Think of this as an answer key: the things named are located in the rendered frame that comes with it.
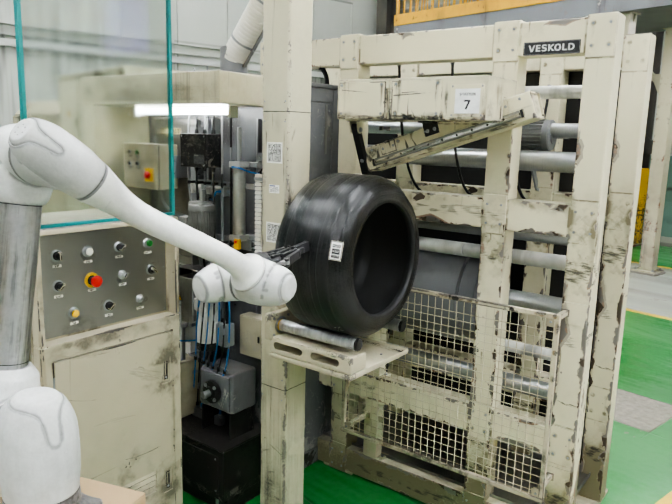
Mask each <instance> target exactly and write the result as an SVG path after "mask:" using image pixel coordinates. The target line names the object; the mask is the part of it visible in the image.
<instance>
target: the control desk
mask: <svg viewBox="0 0 672 504"><path fill-rule="evenodd" d="M178 312H180V302H179V248H178V247H176V246H174V245H171V244H169V243H167V242H165V241H162V240H160V239H158V238H155V237H153V236H151V235H149V234H147V233H145V232H142V231H140V230H138V229H136V228H134V227H132V226H131V225H129V224H127V223H125V222H123V221H112V222H102V223H93V224H83V225H73V226H63V227H54V228H44V229H40V240H39V251H38V262H37V274H36V285H35V296H34V307H33V319H32V330H31V341H30V353H29V361H30V362H31V363H32V364H33V365H34V366H35V367H36V369H37V370H38V371H39V375H40V386H41V387H49V388H53V389H55V390H57V391H59V392H61V393H62V394H64V396H65V397H66V398H67V399H68V401H69V402H70V404H71V405H72V407H73V409H74V411H75V414H76V417H77V421H78V428H79V437H80V452H81V470H80V477H83V478H87V479H91V480H95V481H99V482H103V483H107V484H111V485H115V486H120V487H124V488H128V489H132V490H136V491H140V492H144V493H145V499H146V504H183V487H182V430H181V372H180V314H178Z"/></svg>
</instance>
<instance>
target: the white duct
mask: <svg viewBox="0 0 672 504"><path fill-rule="evenodd" d="M263 20H264V0H250V1H249V3H248V5H247V7H246V9H245V10H244V12H243V14H242V16H241V18H240V20H239V22H238V23H237V26H236V27H235V29H234V31H233V32H232V34H231V37H230V39H229V40H228V42H227V44H226V46H227V50H226V54H227V55H226V54H225V57H224V58H226V60H229V61H231V62H235V63H237V62H238V63H241V64H244V62H245V61H246V59H247V57H248V55H249V54H250V52H251V51H250V50H251V48H253V46H254V45H255V43H256V41H257V39H258V37H259V36H260V34H261V32H262V30H263Z"/></svg>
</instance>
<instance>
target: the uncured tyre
mask: <svg viewBox="0 0 672 504"><path fill-rule="evenodd" d="M331 240H333V241H339V242H344V245H343V251H342V257H341V262H340V261H334V260H328V257H329V251H330V245H331ZM304 241H308V242H309V248H310V250H309V251H308V252H305V253H303V254H301V258H300V259H298V260H297V261H295V262H294V263H292V264H291V265H290V266H289V267H285V266H284V265H281V266H283V267H285V268H287V269H288V270H290V271H291V272H292V273H293V274H294V276H295V279H296V283H297V288H296V292H295V294H294V296H293V297H292V298H291V300H290V301H289V302H287V303H285V304H286V306H287V307H288V309H289V310H290V311H291V313H292V314H293V315H294V316H295V317H297V318H298V319H299V320H301V321H302V322H304V323H306V324H307V325H310V326H314V327H318V328H322V329H326V330H330V331H334V332H338V333H342V334H346V335H350V336H354V337H358V336H368V335H371V334H374V333H376V332H377V331H379V330H380V329H382V328H383V327H384V326H385V325H387V324H388V323H389V322H390V321H392V320H393V319H394V318H395V316H396V315H397V314H398V313H399V312H400V310H401V309H402V307H403V305H404V304H405V302H406V300H407V298H408V296H409V293H410V291H411V288H412V286H413V282H414V279H415V275H416V271H417V266H418V259H419V230H418V223H417V219H416V215H415V212H414V210H413V207H412V205H411V203H410V202H409V200H408V199H407V197H406V195H405V194H404V192H403V191H402V190H401V188H400V187H399V186H398V185H397V184H395V183H394V182H392V181H391V180H388V179H386V178H384V177H381V176H377V175H364V174H350V173H329V174H325V175H322V176H319V177H316V178H314V179H313V180H311V181H310V182H308V183H307V184H306V185H305V186H304V187H303V188H302V189H301V190H300V191H299V192H298V193H297V195H296V196H295V197H294V199H293V200H292V202H291V203H290V205H289V207H288V208H287V210H286V212H285V214H284V216H283V218H282V221H281V224H280V227H279V230H278V234H277V238H276V245H275V249H277V248H281V247H285V248H287V245H290V246H294V245H296V244H299V243H302V242H304ZM295 313H298V314H295ZM300 314H302V315H300ZM304 315H306V316H304ZM308 316H310V317H308ZM333 326H334V327H336V326H340V327H341V328H342V329H343V330H344V331H337V330H336V329H335V328H334V327H333Z"/></svg>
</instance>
